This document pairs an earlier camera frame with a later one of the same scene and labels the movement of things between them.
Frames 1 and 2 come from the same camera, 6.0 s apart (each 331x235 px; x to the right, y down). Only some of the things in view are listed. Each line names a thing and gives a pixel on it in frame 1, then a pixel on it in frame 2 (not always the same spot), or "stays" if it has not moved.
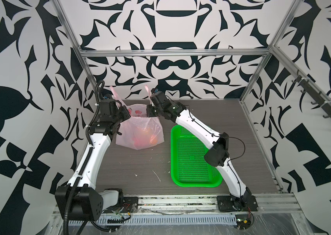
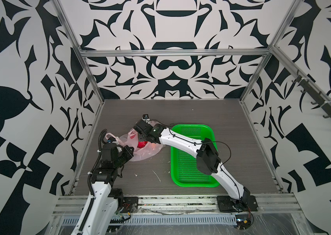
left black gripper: [121, 110] → [129, 153]
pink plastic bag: [138, 131] → [131, 138]
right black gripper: [149, 112] → [139, 137]
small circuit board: [243, 221] stays
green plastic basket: [189, 168] stays
